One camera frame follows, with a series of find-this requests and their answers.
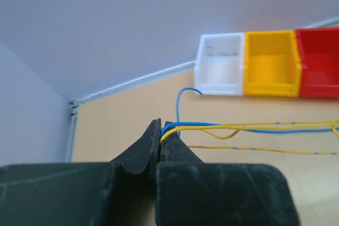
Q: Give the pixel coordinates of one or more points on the yellow plastic bin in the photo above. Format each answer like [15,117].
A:
[272,66]

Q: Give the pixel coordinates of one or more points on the white plastic bin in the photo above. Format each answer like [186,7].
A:
[219,65]

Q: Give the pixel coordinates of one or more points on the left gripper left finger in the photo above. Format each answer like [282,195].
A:
[116,192]

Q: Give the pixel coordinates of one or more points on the red plastic bin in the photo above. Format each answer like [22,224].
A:
[318,51]

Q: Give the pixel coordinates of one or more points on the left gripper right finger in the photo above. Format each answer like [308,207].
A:
[192,192]

